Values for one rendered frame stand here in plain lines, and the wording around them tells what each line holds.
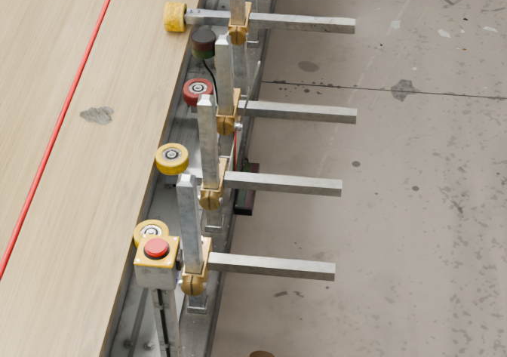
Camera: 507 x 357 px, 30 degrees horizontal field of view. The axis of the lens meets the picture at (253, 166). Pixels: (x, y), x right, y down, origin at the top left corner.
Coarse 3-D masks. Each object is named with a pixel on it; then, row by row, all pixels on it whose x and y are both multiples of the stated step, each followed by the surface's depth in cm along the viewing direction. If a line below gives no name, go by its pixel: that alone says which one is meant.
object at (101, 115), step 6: (90, 108) 239; (96, 108) 240; (102, 108) 240; (108, 108) 240; (84, 114) 239; (90, 114) 240; (96, 114) 239; (102, 114) 237; (108, 114) 240; (90, 120) 238; (96, 120) 238; (102, 120) 238; (108, 120) 238
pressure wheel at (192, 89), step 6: (198, 78) 248; (186, 84) 247; (192, 84) 247; (198, 84) 247; (204, 84) 247; (210, 84) 247; (186, 90) 245; (192, 90) 246; (198, 90) 245; (204, 90) 246; (210, 90) 245; (186, 96) 244; (192, 96) 244; (198, 96) 244; (186, 102) 246; (192, 102) 245
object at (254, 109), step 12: (192, 108) 249; (216, 108) 248; (240, 108) 247; (252, 108) 247; (264, 108) 247; (276, 108) 247; (288, 108) 247; (300, 108) 247; (312, 108) 246; (324, 108) 246; (336, 108) 246; (348, 108) 246; (312, 120) 247; (324, 120) 247; (336, 120) 246; (348, 120) 246
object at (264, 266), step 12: (216, 264) 214; (228, 264) 214; (240, 264) 214; (252, 264) 213; (264, 264) 213; (276, 264) 213; (288, 264) 213; (300, 264) 213; (312, 264) 213; (324, 264) 213; (288, 276) 214; (300, 276) 214; (312, 276) 213; (324, 276) 213
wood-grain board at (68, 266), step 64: (0, 0) 276; (64, 0) 275; (128, 0) 275; (192, 0) 274; (0, 64) 255; (64, 64) 255; (128, 64) 254; (0, 128) 237; (64, 128) 237; (128, 128) 236; (0, 192) 222; (64, 192) 221; (128, 192) 221; (0, 256) 208; (64, 256) 208; (128, 256) 209; (0, 320) 196; (64, 320) 196
